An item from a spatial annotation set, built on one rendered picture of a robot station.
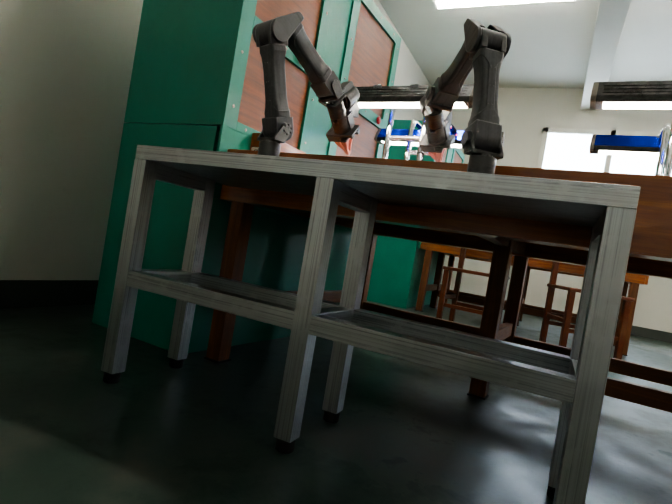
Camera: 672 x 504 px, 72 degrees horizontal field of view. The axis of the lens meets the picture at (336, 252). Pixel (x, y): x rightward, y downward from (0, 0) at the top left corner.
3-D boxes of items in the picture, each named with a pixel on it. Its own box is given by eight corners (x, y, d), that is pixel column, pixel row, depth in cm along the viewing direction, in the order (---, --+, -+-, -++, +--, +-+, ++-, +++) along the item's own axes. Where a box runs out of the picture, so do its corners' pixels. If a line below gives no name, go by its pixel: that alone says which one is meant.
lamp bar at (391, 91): (473, 101, 157) (477, 79, 157) (317, 101, 187) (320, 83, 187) (478, 109, 164) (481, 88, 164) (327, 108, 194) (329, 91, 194)
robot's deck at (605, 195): (637, 209, 79) (641, 186, 79) (134, 158, 130) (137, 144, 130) (593, 245, 161) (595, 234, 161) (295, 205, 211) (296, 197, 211)
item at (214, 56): (223, 124, 166) (267, -142, 164) (123, 122, 192) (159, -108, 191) (376, 192, 285) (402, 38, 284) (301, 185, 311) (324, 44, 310)
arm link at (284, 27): (326, 88, 154) (271, 5, 134) (346, 85, 148) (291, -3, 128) (308, 115, 150) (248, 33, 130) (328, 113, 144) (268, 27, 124)
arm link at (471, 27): (425, 90, 144) (475, 3, 117) (451, 97, 146) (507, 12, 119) (426, 121, 138) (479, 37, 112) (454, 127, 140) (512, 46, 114)
